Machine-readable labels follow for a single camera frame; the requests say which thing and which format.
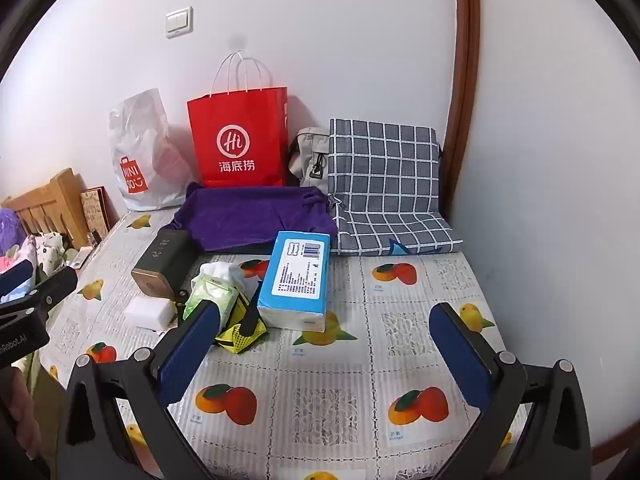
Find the white plastic bag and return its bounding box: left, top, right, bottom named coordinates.
left=108, top=88, right=201, bottom=212

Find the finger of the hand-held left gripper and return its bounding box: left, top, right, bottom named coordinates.
left=0, top=260, right=37, bottom=302
left=0, top=266, right=80, bottom=318

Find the black pointed piece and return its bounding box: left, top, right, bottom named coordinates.
left=241, top=282, right=263, bottom=336

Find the purple towel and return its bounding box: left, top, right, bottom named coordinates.
left=170, top=182, right=340, bottom=255

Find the white sponge block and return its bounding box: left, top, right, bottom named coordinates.
left=123, top=295, right=173, bottom=332

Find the purple fluffy cloth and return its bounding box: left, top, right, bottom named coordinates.
left=0, top=208, right=28, bottom=256

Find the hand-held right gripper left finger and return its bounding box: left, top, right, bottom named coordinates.
left=56, top=300, right=223, bottom=480

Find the wooden headboard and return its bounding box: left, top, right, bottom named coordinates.
left=0, top=167, right=93, bottom=251

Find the mint green cloth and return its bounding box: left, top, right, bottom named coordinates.
left=182, top=280, right=241, bottom=321

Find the wooden door frame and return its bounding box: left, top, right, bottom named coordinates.
left=442, top=0, right=481, bottom=221

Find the white spotted cloth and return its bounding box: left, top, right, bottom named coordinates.
left=30, top=232, right=68, bottom=276

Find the patterned flat box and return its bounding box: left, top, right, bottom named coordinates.
left=80, top=186, right=118, bottom=241

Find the dark green box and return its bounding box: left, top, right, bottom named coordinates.
left=131, top=230, right=193, bottom=301

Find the fruit print tablecloth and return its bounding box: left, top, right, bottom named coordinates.
left=37, top=207, right=531, bottom=480

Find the yellow mesh bag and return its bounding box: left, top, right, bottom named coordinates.
left=214, top=294, right=268, bottom=356

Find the blue tissue pack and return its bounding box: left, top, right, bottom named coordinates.
left=256, top=231, right=333, bottom=333

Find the grey backpack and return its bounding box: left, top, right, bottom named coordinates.
left=287, top=127, right=332, bottom=196

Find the white light switch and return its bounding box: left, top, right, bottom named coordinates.
left=165, top=6, right=194, bottom=39

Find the red paper bag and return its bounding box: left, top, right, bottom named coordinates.
left=187, top=50, right=290, bottom=190

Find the grey checked cushion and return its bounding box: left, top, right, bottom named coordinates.
left=327, top=117, right=463, bottom=257

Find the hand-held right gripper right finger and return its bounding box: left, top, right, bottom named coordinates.
left=429, top=301, right=593, bottom=480

